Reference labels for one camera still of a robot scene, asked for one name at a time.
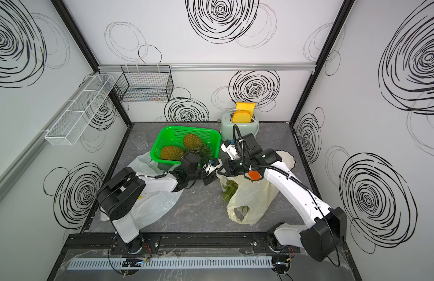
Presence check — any white bunny print plastic bag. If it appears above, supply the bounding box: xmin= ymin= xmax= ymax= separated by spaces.
xmin=99 ymin=152 xmax=184 ymax=229

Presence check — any green pineapple middle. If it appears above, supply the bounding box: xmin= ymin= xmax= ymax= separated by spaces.
xmin=182 ymin=133 xmax=213 ymax=158

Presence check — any white scalloped plate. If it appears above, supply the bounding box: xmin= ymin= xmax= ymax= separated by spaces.
xmin=276 ymin=151 xmax=296 ymax=170

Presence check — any clear plastic cup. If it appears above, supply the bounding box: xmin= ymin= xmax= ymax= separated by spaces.
xmin=131 ymin=132 xmax=148 ymax=151

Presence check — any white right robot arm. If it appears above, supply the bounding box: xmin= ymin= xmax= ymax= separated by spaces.
xmin=218 ymin=125 xmax=347 ymax=262

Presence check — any grey slotted cable duct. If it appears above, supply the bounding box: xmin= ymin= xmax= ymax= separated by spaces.
xmin=67 ymin=256 xmax=274 ymax=272

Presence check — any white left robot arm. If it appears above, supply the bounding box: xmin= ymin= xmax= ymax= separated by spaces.
xmin=96 ymin=153 xmax=219 ymax=255

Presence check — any black wire wall basket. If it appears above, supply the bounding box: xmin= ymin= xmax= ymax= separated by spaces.
xmin=114 ymin=64 xmax=174 ymax=103

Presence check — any yellowish fruit print plastic bag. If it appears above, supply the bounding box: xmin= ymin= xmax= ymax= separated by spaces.
xmin=217 ymin=174 xmax=279 ymax=226

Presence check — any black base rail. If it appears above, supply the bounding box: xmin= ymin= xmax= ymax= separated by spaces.
xmin=61 ymin=232 xmax=301 ymax=255

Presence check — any toast slice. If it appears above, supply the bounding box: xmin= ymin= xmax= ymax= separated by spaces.
xmin=232 ymin=110 xmax=253 ymax=124
xmin=236 ymin=102 xmax=256 ymax=116

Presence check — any green plastic basket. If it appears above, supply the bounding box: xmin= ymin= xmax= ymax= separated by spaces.
xmin=150 ymin=126 xmax=221 ymax=165

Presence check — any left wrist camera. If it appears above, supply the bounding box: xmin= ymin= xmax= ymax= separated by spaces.
xmin=204 ymin=158 xmax=222 ymax=175

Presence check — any white mesh wall shelf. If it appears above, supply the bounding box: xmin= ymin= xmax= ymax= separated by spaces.
xmin=44 ymin=74 xmax=115 ymax=146

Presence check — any yellow ripe pineapple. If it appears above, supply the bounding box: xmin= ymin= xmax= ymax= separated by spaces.
xmin=222 ymin=180 xmax=239 ymax=203

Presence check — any green pineapple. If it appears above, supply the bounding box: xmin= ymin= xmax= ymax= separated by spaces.
xmin=182 ymin=133 xmax=213 ymax=158
xmin=160 ymin=146 xmax=185 ymax=161

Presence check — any green pineapple front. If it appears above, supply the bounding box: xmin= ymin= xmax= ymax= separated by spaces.
xmin=160 ymin=146 xmax=185 ymax=161

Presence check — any front toast slice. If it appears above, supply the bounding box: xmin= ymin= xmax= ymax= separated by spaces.
xmin=232 ymin=110 xmax=253 ymax=124

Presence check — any mint green toaster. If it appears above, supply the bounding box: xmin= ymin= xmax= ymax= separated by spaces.
xmin=220 ymin=109 xmax=260 ymax=143

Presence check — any back toast slice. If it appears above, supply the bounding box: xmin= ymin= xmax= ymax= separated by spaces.
xmin=236 ymin=102 xmax=256 ymax=116

